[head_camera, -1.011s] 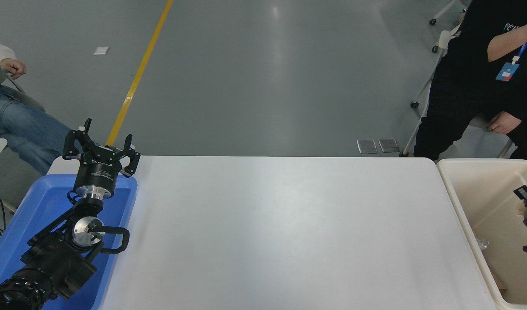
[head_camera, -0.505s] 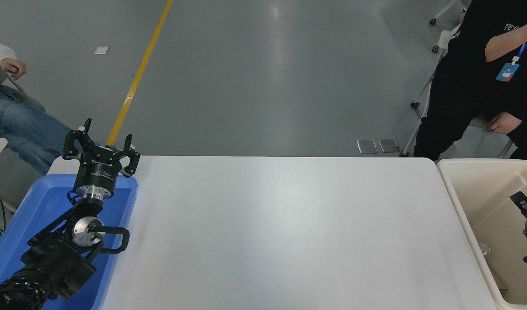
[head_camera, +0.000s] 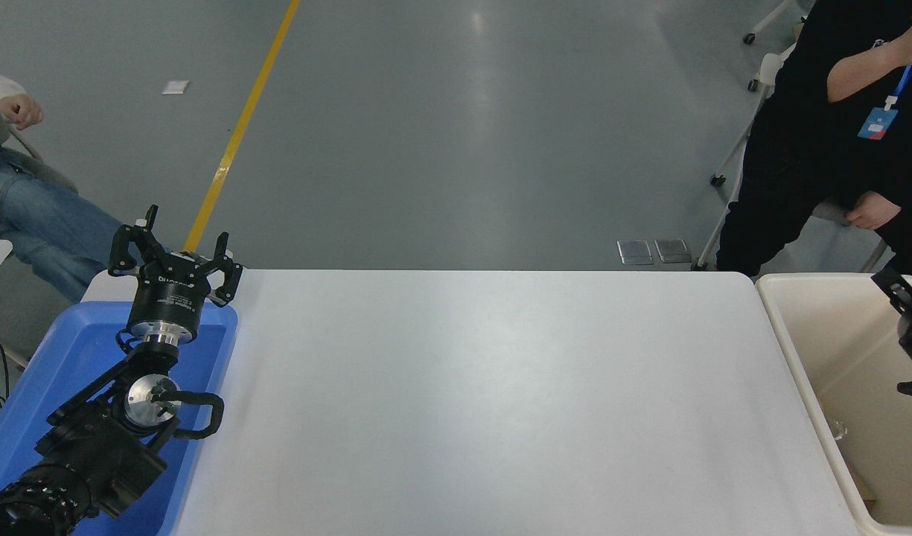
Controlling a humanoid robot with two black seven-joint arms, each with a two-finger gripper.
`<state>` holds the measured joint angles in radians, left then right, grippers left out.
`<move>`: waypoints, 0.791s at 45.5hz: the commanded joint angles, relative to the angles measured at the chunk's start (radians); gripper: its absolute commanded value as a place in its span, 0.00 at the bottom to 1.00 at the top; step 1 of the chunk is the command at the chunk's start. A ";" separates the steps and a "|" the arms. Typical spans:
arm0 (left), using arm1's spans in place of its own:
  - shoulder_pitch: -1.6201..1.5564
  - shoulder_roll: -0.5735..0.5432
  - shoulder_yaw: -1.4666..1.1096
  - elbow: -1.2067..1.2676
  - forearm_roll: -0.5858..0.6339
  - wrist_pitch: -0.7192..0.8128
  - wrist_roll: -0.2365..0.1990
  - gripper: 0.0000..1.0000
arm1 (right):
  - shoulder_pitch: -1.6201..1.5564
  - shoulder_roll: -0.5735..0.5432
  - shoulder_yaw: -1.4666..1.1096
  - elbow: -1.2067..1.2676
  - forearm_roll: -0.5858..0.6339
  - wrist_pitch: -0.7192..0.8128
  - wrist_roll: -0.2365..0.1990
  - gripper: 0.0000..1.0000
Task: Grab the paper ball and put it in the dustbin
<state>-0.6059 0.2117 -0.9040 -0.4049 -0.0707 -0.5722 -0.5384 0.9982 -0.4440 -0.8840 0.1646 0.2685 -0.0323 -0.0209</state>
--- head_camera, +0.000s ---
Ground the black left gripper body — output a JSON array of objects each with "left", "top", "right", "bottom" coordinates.
[{"left": 126, "top": 251, "right": 233, "bottom": 334}]

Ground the person's hand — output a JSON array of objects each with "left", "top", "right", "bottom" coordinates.
[
  {"left": 0, "top": 95, "right": 44, "bottom": 132},
  {"left": 845, "top": 191, "right": 903, "bottom": 230}
]

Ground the large pale plastic bin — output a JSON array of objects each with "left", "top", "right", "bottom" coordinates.
[{"left": 755, "top": 272, "right": 912, "bottom": 536}]

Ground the person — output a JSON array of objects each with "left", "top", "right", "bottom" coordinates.
[
  {"left": 716, "top": 0, "right": 912, "bottom": 282},
  {"left": 0, "top": 60, "right": 140, "bottom": 302}
]

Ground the grey chair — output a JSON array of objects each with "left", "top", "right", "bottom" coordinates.
[{"left": 9, "top": 130, "right": 79, "bottom": 196}]

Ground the blue plastic tray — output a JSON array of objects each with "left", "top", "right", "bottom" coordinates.
[{"left": 0, "top": 300, "right": 239, "bottom": 536}]

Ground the grey metal floor plate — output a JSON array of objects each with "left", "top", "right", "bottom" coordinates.
[
  {"left": 617, "top": 240, "right": 654, "bottom": 267},
  {"left": 654, "top": 238, "right": 692, "bottom": 265}
]

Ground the white chair with casters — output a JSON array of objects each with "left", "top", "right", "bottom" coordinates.
[
  {"left": 742, "top": 0, "right": 795, "bottom": 45},
  {"left": 691, "top": 43, "right": 888, "bottom": 273}
]

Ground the blue ID badge with lanyard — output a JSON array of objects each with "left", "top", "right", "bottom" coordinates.
[{"left": 858, "top": 56, "right": 912, "bottom": 141}]

